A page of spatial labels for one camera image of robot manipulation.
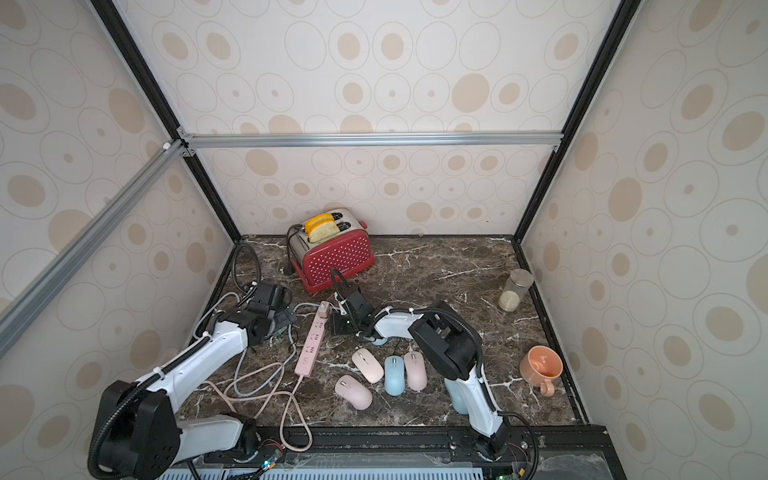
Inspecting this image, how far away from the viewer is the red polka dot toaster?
3.14ft

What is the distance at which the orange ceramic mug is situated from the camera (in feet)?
2.56

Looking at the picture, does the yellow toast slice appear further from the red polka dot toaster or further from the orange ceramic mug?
the orange ceramic mug

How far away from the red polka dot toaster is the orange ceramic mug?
611 mm
